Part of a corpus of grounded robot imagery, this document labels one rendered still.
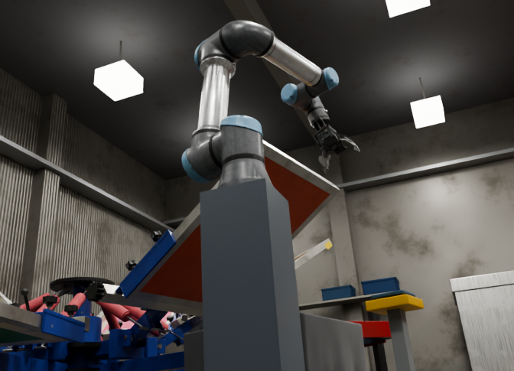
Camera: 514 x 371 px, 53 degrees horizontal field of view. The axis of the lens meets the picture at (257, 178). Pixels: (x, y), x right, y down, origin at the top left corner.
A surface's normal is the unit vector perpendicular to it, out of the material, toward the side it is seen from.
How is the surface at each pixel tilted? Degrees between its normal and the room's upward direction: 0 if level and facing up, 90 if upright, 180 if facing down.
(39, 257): 90
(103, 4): 180
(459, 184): 90
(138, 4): 180
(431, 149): 90
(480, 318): 90
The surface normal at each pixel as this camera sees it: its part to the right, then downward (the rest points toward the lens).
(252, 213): -0.37, -0.36
